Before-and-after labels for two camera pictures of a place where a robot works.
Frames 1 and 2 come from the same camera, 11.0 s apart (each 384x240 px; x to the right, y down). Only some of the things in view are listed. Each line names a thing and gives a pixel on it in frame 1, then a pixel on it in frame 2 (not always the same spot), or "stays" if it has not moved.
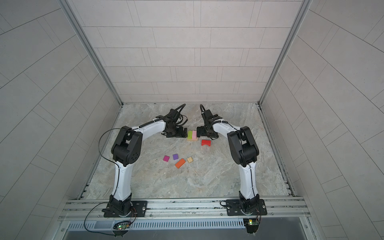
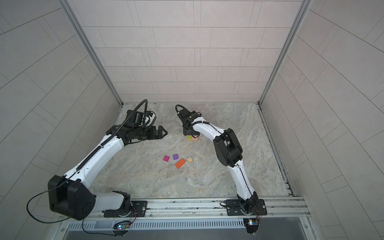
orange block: [180, 163] stays
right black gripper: [214, 135] → [185, 131]
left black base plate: [138, 209] stays
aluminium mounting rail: [188, 209] stays
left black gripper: [180, 134] → [153, 133]
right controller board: [252, 225] stays
